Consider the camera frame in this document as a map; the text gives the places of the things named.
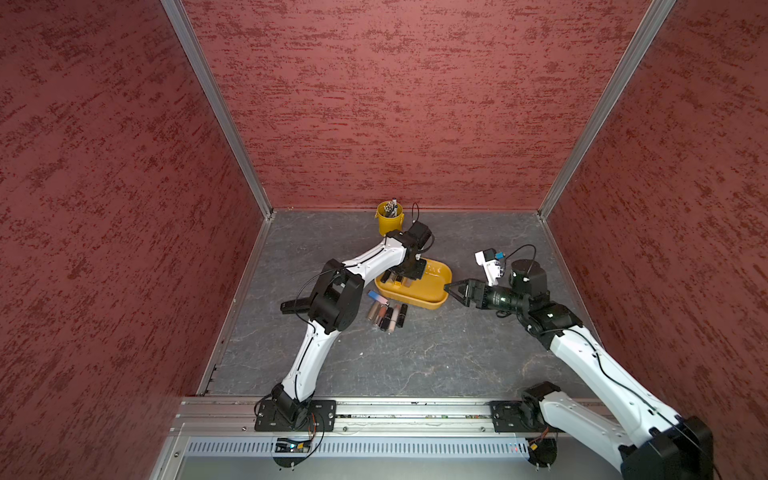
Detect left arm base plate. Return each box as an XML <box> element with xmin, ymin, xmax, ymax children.
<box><xmin>253</xmin><ymin>398</ymin><xmax>337</xmax><ymax>433</ymax></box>

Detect right aluminium corner post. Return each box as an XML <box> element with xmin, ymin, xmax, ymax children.
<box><xmin>538</xmin><ymin>0</ymin><xmax>676</xmax><ymax>222</ymax></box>

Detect blue pink lip gloss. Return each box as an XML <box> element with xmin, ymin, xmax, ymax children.
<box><xmin>367</xmin><ymin>290</ymin><xmax>389</xmax><ymax>305</ymax></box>

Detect pens in yellow cup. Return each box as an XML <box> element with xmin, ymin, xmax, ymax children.
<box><xmin>382</xmin><ymin>199</ymin><xmax>400</xmax><ymax>218</ymax></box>

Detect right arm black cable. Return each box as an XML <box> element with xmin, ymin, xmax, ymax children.
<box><xmin>502</xmin><ymin>242</ymin><xmax>721</xmax><ymax>480</ymax></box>

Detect right controller connector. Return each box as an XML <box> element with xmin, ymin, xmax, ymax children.
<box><xmin>528</xmin><ymin>438</ymin><xmax>558</xmax><ymax>469</ymax></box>

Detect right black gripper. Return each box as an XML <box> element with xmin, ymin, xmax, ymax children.
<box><xmin>444</xmin><ymin>278</ymin><xmax>527</xmax><ymax>314</ymax></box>

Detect black lipstick group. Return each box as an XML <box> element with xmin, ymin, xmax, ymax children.
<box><xmin>378</xmin><ymin>307</ymin><xmax>394</xmax><ymax>331</ymax></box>

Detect left aluminium corner post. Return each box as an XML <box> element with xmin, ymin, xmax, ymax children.
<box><xmin>161</xmin><ymin>0</ymin><xmax>274</xmax><ymax>221</ymax></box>

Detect yellow plastic storage box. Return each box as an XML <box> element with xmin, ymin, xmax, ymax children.
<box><xmin>375</xmin><ymin>259</ymin><xmax>453</xmax><ymax>310</ymax></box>

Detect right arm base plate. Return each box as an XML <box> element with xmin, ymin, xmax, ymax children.
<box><xmin>488</xmin><ymin>400</ymin><xmax>561</xmax><ymax>436</ymax></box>

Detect pink lip gloss tube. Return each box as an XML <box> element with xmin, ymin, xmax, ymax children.
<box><xmin>388</xmin><ymin>304</ymin><xmax>403</xmax><ymax>333</ymax></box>

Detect aluminium front rail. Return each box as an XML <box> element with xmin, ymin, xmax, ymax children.
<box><xmin>167</xmin><ymin>395</ymin><xmax>658</xmax><ymax>439</ymax></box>

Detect rose gold lipstick tube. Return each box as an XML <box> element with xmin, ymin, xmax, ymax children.
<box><xmin>375</xmin><ymin>305</ymin><xmax>388</xmax><ymax>328</ymax></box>

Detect black flat remote device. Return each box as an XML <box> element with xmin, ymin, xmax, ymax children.
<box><xmin>280</xmin><ymin>298</ymin><xmax>311</xmax><ymax>315</ymax></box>

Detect beige lipstick tube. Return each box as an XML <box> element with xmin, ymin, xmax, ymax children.
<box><xmin>366</xmin><ymin>301</ymin><xmax>382</xmax><ymax>322</ymax></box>

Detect left controller board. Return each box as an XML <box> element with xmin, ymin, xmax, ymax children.
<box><xmin>272</xmin><ymin>437</ymin><xmax>313</xmax><ymax>469</ymax></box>

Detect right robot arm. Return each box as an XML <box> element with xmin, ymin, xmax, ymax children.
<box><xmin>444</xmin><ymin>275</ymin><xmax>721</xmax><ymax>479</ymax></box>

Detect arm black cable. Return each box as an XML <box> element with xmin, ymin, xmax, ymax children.
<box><xmin>292</xmin><ymin>202</ymin><xmax>421</xmax><ymax>337</ymax></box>
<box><xmin>502</xmin><ymin>242</ymin><xmax>721</xmax><ymax>480</ymax></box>

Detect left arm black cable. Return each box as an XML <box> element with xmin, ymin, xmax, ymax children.
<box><xmin>292</xmin><ymin>202</ymin><xmax>421</xmax><ymax>337</ymax></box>

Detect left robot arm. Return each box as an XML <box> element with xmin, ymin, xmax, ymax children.
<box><xmin>271</xmin><ymin>221</ymin><xmax>433</xmax><ymax>429</ymax></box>

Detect yellow pen cup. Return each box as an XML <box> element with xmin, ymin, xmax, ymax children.
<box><xmin>375</xmin><ymin>201</ymin><xmax>404</xmax><ymax>237</ymax></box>

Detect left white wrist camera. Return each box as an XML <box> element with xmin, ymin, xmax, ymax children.
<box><xmin>406</xmin><ymin>221</ymin><xmax>434</xmax><ymax>253</ymax></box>

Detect aluminium corner post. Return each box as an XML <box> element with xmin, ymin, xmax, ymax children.
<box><xmin>161</xmin><ymin>0</ymin><xmax>274</xmax><ymax>221</ymax></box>
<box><xmin>538</xmin><ymin>0</ymin><xmax>676</xmax><ymax>222</ymax></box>

